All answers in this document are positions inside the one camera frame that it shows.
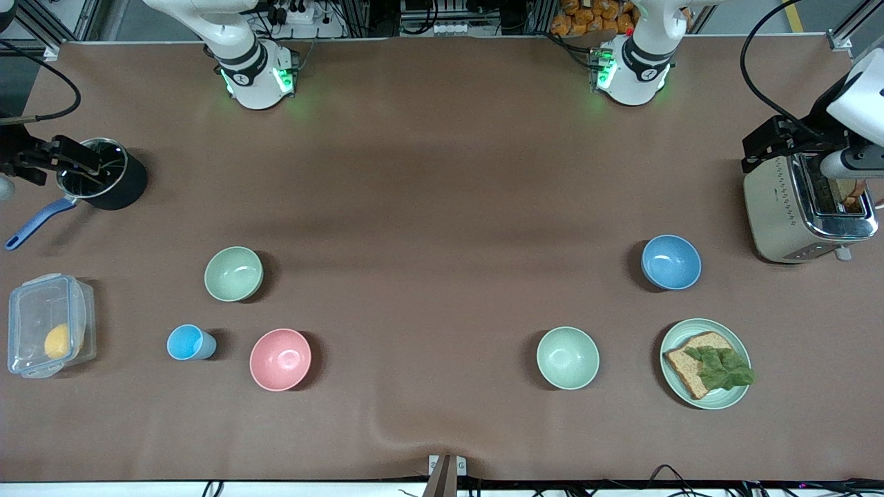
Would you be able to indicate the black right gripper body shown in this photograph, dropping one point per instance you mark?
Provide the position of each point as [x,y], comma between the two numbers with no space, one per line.
[12,150]

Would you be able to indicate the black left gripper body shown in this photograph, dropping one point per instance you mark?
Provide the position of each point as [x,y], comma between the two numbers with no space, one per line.
[817,123]

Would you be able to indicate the blue bowl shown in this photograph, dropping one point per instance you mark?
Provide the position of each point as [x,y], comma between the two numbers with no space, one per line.
[671,262]

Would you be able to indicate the light green bowl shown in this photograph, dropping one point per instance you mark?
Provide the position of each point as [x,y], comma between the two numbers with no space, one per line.
[233,273]
[568,357]

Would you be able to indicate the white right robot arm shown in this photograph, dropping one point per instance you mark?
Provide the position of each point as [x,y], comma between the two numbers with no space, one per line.
[255,83]

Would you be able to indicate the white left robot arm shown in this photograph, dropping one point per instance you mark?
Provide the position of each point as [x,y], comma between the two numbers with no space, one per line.
[635,76]

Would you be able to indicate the pink bowl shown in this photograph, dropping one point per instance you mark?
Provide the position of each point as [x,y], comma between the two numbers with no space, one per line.
[280,359]

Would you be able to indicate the glass pot lid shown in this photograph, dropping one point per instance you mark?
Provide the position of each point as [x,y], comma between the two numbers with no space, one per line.
[112,155]

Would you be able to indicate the silver toaster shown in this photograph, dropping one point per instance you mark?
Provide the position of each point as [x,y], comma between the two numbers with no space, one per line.
[770,207]

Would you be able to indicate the toast slice in toaster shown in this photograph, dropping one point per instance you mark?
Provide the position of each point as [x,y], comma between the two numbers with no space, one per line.
[851,197]

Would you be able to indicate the clear plastic food container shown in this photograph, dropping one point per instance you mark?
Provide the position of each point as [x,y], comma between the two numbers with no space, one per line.
[31,310]

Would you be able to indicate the yellow lemon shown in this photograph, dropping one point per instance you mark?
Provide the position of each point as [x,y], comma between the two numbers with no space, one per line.
[57,341]

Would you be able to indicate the blue cup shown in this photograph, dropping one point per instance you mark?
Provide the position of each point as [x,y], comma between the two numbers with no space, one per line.
[185,342]

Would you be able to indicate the orange snack packets bag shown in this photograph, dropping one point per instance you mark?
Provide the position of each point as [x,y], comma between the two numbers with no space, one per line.
[594,17]

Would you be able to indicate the green lettuce leaf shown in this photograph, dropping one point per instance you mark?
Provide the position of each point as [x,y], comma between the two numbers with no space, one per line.
[722,369]

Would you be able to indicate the brown bread slice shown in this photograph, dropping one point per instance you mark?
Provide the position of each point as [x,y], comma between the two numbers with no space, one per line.
[687,373]

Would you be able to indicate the light green plate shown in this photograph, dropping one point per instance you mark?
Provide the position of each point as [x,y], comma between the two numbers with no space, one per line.
[718,399]

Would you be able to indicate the white power strip with plugs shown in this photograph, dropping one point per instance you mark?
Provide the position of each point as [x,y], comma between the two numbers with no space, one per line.
[300,14]

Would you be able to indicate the brown table cloth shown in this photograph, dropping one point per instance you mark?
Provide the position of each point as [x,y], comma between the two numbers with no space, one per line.
[442,172]

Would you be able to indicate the metal corner bracket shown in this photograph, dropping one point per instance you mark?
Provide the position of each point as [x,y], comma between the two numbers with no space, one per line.
[842,43]
[52,52]

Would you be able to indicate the aluminium frame profile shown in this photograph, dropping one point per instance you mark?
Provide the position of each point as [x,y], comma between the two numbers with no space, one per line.
[55,21]
[856,24]

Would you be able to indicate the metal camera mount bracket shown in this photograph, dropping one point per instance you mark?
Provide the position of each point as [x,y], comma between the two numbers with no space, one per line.
[446,473]

